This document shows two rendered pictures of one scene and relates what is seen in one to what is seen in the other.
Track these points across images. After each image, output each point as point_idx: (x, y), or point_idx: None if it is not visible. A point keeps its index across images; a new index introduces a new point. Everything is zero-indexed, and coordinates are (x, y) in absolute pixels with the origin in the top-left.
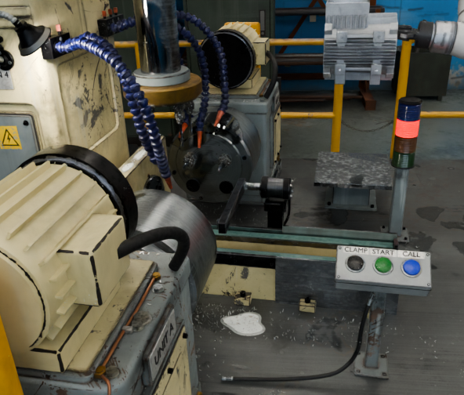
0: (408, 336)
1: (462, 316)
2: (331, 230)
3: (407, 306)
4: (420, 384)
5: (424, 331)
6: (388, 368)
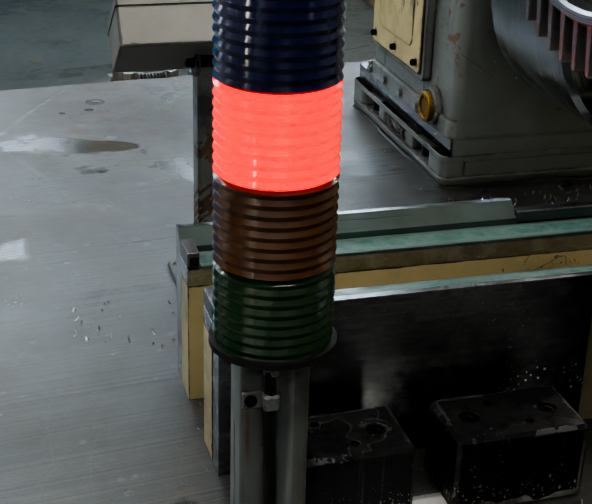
0: (138, 335)
1: None
2: (437, 287)
3: (150, 397)
4: (106, 271)
5: (101, 350)
6: (172, 279)
